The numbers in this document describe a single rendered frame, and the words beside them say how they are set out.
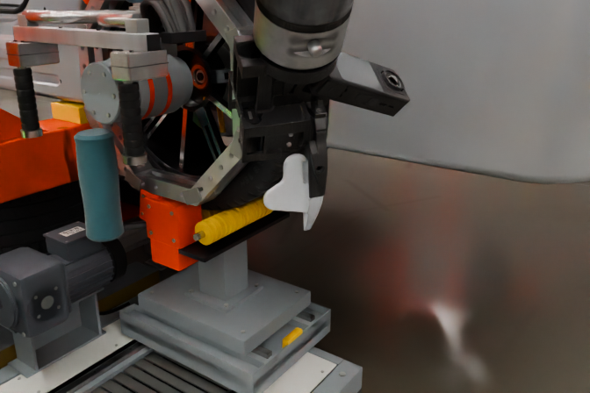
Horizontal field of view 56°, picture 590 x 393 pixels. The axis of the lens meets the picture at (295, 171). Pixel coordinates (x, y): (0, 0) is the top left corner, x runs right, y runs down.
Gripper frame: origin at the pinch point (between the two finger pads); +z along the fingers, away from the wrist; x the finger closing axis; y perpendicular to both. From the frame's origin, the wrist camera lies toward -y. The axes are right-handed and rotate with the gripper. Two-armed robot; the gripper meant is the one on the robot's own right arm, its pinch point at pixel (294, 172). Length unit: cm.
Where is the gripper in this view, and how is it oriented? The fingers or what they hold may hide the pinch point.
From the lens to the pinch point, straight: 63.4
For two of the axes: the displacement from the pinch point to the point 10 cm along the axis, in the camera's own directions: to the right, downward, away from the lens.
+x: 2.6, 8.2, -5.2
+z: -1.1, 5.6, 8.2
